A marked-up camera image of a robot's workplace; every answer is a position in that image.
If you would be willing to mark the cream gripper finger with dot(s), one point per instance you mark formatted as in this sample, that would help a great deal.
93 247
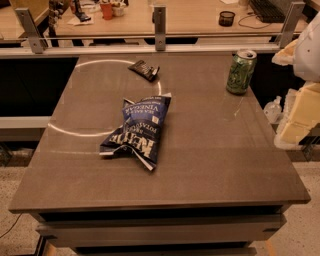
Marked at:
286 55
289 133

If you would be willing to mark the right metal rail bracket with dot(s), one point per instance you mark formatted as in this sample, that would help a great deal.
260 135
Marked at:
293 15

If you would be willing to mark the metal rail bracket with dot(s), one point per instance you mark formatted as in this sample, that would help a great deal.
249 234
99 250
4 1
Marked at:
293 15
36 42
159 16

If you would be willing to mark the middle metal rail bracket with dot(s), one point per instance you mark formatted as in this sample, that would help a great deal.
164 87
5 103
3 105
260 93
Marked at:
159 16

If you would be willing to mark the blue Kettle chip bag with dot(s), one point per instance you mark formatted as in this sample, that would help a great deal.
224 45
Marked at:
141 130

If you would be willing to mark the green soda can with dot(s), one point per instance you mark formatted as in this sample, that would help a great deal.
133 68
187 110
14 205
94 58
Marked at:
241 71

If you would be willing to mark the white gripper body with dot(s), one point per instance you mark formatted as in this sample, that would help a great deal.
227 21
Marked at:
308 55

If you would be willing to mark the black mesh cup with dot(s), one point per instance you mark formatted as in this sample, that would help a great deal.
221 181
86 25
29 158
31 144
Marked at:
226 18

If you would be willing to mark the left metal rail bracket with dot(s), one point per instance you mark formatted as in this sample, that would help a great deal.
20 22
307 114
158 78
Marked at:
36 42

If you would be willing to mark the red cup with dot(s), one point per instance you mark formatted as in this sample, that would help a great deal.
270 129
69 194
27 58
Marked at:
106 9

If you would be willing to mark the black keyboard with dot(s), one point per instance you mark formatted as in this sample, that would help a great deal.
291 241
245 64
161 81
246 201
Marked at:
270 11

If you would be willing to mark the grey table drawer unit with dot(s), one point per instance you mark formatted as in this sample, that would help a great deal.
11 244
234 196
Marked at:
118 232

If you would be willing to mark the small dark snack packet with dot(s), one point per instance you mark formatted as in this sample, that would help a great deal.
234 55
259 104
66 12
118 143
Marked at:
145 71

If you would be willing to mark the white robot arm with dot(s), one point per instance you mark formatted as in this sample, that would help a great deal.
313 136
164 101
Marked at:
306 61

